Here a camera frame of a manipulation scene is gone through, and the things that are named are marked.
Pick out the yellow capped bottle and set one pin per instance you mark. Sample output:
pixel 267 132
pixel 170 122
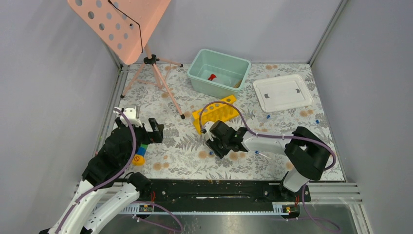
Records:
pixel 138 160

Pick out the yellow test tube rack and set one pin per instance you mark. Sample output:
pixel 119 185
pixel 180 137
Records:
pixel 214 112

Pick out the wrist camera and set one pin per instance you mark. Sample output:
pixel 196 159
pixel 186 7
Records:
pixel 207 130
pixel 128 114

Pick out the white plastic bin lid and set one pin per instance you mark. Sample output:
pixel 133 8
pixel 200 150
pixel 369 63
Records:
pixel 282 93

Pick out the mint green plastic bin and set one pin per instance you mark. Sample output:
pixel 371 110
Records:
pixel 230 68

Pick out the pink perforated music stand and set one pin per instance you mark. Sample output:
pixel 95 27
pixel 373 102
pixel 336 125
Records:
pixel 126 27

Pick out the blue capped tube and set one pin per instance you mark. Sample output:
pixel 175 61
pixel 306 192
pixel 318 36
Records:
pixel 265 119

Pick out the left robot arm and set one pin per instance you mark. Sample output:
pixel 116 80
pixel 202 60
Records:
pixel 112 159

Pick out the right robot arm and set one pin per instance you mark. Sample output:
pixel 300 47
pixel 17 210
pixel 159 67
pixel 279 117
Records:
pixel 308 154

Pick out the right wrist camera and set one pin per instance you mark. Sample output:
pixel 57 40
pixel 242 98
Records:
pixel 207 130

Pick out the white wash bottle red cap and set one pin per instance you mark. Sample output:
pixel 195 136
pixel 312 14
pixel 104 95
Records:
pixel 215 78

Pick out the floral patterned table mat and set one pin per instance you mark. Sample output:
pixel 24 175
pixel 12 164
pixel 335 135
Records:
pixel 183 153

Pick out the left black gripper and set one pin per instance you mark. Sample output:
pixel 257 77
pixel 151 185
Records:
pixel 157 135

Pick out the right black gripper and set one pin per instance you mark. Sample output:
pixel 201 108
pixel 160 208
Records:
pixel 213 146

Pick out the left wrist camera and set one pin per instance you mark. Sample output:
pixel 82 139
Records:
pixel 128 114

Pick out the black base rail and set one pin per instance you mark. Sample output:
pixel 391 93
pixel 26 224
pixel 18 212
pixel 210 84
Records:
pixel 220 195

